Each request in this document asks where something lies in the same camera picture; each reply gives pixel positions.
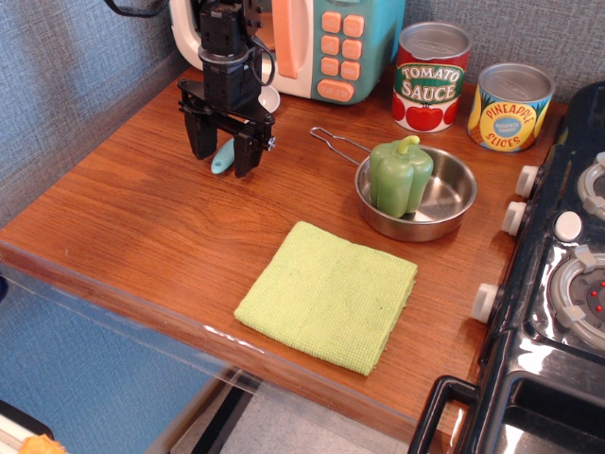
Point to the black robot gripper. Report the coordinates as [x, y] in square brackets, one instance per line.
[227, 100]

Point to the white and teal ladle spoon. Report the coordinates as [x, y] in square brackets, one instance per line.
[224, 157]

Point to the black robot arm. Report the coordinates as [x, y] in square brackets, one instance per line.
[225, 26]

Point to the teal toy microwave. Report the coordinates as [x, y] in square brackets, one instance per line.
[331, 51]

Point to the green toy bell pepper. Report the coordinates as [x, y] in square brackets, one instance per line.
[400, 171]

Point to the green folded cloth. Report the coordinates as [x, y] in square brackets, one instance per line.
[329, 298]

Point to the tomato sauce can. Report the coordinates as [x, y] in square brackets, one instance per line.
[430, 70]

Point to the small steel pan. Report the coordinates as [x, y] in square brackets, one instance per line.
[449, 194]

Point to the pineapple slices can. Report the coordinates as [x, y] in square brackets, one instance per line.
[510, 104]

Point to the white stove knob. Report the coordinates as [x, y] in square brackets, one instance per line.
[568, 226]
[513, 218]
[526, 180]
[484, 301]

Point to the orange object at corner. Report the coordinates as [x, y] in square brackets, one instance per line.
[41, 444]

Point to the black toy stove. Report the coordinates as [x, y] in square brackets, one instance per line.
[541, 381]

